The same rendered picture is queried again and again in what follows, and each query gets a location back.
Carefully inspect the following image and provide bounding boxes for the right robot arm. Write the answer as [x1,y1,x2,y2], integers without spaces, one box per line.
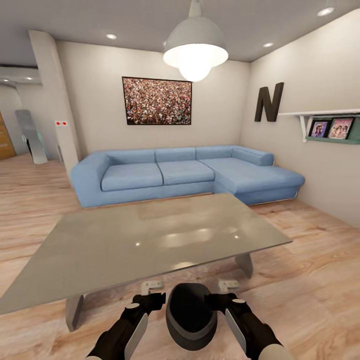
[204,280,296,360]

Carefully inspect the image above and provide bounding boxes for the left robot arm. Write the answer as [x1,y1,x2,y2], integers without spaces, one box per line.
[84,280,166,360]

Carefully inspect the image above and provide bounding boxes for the cauldron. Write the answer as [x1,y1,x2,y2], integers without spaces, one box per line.
[165,283,218,351]

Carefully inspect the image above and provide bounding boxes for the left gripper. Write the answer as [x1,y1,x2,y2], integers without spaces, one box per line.
[132,292,166,315]

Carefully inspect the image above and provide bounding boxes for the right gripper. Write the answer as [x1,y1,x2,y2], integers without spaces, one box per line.
[204,292,237,313]

